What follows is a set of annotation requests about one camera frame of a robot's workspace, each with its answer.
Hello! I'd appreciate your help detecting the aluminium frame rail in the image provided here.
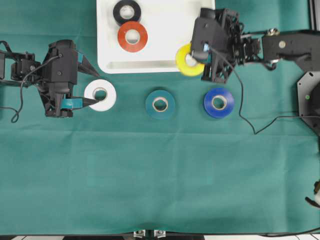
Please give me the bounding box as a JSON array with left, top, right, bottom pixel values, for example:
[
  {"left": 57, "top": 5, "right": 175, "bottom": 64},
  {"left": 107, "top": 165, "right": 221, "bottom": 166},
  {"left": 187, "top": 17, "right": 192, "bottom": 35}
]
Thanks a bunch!
[{"left": 308, "top": 0, "right": 320, "bottom": 31}]

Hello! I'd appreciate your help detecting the white black object at edge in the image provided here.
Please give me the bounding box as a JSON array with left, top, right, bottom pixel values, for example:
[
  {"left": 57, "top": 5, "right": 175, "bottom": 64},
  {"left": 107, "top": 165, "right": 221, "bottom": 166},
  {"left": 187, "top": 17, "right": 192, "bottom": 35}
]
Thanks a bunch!
[{"left": 305, "top": 180, "right": 320, "bottom": 209}]

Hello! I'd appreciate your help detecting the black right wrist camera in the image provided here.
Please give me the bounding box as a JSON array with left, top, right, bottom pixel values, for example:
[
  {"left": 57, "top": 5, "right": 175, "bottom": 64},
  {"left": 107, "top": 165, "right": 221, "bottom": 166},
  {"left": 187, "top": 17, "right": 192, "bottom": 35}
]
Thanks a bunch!
[{"left": 191, "top": 8, "right": 229, "bottom": 59}]

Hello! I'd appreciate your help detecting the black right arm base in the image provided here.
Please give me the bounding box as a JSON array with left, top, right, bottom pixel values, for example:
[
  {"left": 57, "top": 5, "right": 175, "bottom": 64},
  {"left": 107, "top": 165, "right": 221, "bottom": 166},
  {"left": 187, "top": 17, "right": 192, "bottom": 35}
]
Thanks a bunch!
[{"left": 296, "top": 71, "right": 320, "bottom": 137}]

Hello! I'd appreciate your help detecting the white plastic case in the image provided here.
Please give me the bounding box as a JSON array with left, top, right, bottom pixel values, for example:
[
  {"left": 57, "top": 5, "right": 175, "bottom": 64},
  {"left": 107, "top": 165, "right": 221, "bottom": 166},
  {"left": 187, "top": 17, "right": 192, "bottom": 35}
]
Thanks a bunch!
[{"left": 96, "top": 0, "right": 216, "bottom": 74}]

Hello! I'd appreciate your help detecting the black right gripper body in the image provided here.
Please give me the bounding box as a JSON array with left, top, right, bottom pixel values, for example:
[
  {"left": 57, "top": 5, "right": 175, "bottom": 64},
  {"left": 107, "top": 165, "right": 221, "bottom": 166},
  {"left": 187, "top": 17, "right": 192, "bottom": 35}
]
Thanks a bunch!
[{"left": 200, "top": 8, "right": 244, "bottom": 84}]

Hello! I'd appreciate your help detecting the black right camera cable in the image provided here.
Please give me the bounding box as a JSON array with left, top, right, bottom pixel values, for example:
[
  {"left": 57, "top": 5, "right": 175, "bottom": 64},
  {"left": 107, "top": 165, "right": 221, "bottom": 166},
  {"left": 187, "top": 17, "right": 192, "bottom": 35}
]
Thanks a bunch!
[{"left": 204, "top": 43, "right": 320, "bottom": 136}]

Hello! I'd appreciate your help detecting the metal table clamp right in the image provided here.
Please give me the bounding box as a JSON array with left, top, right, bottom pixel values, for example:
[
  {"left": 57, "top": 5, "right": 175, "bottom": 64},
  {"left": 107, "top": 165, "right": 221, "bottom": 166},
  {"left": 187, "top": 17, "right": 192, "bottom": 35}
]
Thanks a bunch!
[{"left": 153, "top": 229, "right": 166, "bottom": 239}]

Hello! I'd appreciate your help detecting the green tape roll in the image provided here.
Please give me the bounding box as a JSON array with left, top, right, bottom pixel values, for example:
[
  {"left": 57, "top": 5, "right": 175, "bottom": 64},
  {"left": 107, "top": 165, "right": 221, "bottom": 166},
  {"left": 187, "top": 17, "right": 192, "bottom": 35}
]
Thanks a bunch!
[{"left": 145, "top": 89, "right": 176, "bottom": 120}]

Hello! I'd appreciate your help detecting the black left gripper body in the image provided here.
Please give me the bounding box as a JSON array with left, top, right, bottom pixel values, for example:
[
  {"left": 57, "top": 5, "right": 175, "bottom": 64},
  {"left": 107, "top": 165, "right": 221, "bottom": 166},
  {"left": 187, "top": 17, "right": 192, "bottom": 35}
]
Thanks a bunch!
[{"left": 37, "top": 41, "right": 83, "bottom": 118}]

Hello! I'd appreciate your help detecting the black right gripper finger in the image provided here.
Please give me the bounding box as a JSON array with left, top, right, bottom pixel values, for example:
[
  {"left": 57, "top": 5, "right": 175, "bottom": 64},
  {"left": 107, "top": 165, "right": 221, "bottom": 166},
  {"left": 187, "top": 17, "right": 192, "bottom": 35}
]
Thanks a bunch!
[{"left": 190, "top": 49, "right": 208, "bottom": 63}]

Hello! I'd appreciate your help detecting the metal table clamp left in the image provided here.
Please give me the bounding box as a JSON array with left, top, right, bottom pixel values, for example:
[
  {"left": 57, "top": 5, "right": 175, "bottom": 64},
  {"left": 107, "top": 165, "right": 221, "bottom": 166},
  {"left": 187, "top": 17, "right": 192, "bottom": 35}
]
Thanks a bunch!
[{"left": 133, "top": 229, "right": 146, "bottom": 239}]

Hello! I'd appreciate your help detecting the white tape roll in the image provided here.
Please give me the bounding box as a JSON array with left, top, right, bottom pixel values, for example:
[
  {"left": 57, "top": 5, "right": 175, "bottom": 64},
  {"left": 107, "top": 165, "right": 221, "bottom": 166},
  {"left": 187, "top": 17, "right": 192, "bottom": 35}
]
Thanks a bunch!
[{"left": 84, "top": 79, "right": 117, "bottom": 112}]

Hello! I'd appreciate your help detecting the red tape roll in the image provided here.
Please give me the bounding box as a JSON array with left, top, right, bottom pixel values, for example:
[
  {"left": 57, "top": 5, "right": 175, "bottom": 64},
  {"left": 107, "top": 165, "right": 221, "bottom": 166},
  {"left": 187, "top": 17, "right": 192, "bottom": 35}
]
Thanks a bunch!
[{"left": 117, "top": 21, "right": 148, "bottom": 53}]

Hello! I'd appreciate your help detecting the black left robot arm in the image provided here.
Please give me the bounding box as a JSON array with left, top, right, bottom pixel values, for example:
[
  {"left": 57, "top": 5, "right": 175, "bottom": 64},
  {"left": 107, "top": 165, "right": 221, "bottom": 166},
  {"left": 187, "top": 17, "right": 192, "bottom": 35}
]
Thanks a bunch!
[{"left": 0, "top": 39, "right": 99, "bottom": 118}]

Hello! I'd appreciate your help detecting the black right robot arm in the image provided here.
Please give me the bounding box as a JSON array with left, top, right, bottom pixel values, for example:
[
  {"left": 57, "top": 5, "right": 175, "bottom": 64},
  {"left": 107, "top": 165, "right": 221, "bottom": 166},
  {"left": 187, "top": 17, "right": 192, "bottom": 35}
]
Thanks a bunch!
[{"left": 190, "top": 8, "right": 320, "bottom": 84}]

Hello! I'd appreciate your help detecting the black tape roll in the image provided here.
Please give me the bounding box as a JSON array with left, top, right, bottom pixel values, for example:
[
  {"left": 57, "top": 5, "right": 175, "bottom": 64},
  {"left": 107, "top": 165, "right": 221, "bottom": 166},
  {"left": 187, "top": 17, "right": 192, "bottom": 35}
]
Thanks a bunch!
[{"left": 112, "top": 0, "right": 142, "bottom": 26}]

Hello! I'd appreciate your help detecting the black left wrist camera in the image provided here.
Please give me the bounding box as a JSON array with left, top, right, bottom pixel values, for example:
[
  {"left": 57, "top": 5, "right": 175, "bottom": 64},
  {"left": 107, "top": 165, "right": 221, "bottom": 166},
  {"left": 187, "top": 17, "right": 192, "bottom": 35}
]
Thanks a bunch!
[{"left": 42, "top": 39, "right": 78, "bottom": 94}]

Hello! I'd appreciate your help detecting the green table cloth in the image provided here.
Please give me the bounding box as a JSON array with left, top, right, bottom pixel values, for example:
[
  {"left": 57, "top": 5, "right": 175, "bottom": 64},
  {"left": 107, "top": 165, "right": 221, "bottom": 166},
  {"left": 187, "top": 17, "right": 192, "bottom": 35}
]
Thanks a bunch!
[{"left": 0, "top": 0, "right": 320, "bottom": 237}]

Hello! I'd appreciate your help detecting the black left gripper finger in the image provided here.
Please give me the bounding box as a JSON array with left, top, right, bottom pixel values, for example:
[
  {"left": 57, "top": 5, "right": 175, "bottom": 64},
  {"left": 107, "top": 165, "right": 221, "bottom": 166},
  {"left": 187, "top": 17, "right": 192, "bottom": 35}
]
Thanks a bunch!
[
  {"left": 77, "top": 53, "right": 100, "bottom": 77},
  {"left": 61, "top": 97, "right": 99, "bottom": 109}
]

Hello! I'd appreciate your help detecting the metal table clamp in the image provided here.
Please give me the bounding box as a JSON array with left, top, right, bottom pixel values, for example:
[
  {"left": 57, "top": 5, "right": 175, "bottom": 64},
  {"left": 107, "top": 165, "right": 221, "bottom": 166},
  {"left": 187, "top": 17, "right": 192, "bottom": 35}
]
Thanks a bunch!
[
  {"left": 133, "top": 229, "right": 146, "bottom": 239},
  {"left": 153, "top": 229, "right": 166, "bottom": 239}
]

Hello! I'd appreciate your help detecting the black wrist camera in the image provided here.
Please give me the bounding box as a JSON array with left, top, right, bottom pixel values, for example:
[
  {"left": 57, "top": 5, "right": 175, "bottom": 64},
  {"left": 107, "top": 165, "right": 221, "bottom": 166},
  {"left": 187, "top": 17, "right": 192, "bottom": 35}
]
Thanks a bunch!
[
  {"left": 191, "top": 8, "right": 229, "bottom": 59},
  {"left": 42, "top": 39, "right": 78, "bottom": 94}
]

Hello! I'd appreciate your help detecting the yellow tape roll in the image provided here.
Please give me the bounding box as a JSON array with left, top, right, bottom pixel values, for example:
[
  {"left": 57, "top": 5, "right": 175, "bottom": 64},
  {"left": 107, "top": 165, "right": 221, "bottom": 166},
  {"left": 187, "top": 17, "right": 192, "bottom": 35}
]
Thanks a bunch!
[{"left": 175, "top": 43, "right": 205, "bottom": 77}]

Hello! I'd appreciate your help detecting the blue tape roll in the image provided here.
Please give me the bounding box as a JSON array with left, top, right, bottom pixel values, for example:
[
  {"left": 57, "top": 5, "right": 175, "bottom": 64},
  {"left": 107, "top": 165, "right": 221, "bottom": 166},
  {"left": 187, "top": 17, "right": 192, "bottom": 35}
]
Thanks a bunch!
[{"left": 203, "top": 87, "right": 235, "bottom": 119}]

